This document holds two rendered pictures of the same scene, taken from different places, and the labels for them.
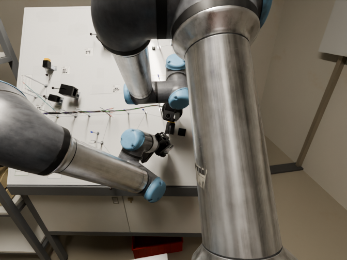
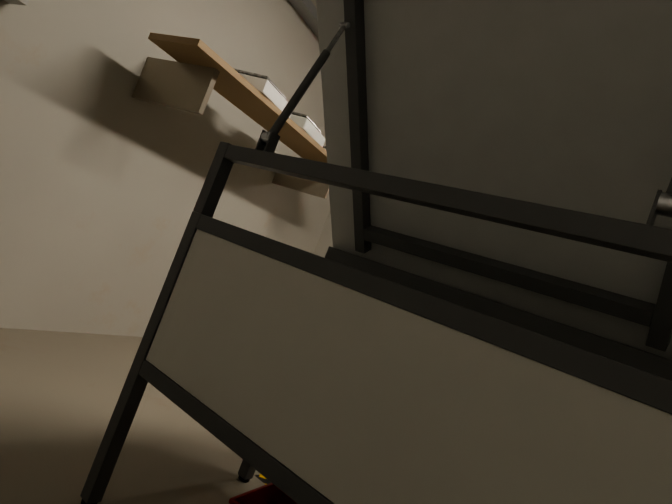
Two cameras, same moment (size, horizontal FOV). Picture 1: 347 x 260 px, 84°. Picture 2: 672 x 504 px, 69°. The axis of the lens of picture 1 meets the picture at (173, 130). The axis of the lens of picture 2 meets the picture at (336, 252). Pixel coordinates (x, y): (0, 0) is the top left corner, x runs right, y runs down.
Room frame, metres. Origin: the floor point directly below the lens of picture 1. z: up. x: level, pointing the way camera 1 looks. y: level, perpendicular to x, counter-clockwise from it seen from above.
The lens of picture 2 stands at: (2.14, 0.78, 0.77)
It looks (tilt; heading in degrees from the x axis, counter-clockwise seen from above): 3 degrees up; 216
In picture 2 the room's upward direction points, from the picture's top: 21 degrees clockwise
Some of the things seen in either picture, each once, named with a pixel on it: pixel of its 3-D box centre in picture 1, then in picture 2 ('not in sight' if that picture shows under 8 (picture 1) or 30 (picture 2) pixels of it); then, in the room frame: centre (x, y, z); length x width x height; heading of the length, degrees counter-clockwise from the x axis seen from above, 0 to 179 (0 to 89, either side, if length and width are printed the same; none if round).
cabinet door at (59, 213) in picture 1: (81, 211); not in sight; (0.76, 0.57, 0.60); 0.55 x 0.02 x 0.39; 88
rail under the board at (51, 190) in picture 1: (119, 188); (480, 308); (0.73, 0.30, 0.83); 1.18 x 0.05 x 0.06; 88
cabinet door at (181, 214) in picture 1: (171, 212); not in sight; (0.74, 0.02, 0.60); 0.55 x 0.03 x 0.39; 88
